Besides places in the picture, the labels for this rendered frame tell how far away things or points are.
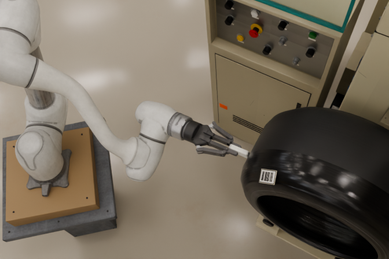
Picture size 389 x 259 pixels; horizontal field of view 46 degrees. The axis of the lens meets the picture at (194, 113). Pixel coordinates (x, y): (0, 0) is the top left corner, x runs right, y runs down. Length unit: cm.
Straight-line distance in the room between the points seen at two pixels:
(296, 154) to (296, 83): 77
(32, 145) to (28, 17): 58
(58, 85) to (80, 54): 184
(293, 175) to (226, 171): 151
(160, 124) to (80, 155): 63
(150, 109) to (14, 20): 53
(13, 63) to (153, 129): 51
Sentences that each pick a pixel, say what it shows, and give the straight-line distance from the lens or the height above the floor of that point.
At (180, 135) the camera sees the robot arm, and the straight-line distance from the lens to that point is 157.
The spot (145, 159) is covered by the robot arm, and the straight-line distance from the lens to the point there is 160.
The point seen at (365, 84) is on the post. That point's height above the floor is 143.
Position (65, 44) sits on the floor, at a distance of 340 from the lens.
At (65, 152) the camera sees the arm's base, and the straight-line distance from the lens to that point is 213.
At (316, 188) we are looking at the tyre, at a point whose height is 142.
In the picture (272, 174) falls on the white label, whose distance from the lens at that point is 129.
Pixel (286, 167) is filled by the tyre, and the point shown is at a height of 140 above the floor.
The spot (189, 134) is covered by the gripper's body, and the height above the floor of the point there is 118.
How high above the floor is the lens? 259
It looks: 63 degrees down
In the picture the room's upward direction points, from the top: 9 degrees counter-clockwise
